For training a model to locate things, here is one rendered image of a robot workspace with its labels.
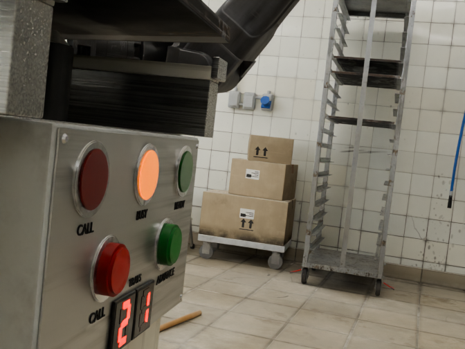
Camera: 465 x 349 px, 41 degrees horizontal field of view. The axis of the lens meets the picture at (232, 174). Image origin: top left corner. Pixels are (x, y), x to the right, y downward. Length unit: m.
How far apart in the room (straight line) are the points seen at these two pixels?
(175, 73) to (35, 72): 0.27
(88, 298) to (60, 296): 0.03
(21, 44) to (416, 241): 4.33
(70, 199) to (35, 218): 0.02
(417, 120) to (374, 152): 0.37
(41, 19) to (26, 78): 0.03
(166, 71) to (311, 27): 4.16
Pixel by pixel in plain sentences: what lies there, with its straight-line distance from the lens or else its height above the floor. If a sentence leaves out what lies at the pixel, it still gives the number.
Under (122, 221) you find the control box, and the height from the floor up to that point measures 0.78.
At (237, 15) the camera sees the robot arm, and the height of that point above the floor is 0.97.
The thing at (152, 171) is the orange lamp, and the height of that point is 0.81.
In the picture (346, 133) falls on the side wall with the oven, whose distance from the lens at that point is 4.54.
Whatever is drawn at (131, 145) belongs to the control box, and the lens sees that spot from 0.37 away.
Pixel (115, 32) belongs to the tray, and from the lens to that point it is 0.59.
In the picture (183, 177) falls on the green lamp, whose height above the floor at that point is 0.81.
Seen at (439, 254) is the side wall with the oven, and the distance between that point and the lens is 4.54.
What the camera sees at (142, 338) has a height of 0.67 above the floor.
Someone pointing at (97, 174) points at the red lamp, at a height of 0.81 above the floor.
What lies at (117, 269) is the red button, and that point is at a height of 0.76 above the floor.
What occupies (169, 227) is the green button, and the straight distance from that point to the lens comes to 0.44.
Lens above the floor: 0.84
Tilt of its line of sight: 3 degrees down
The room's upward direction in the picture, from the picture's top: 6 degrees clockwise
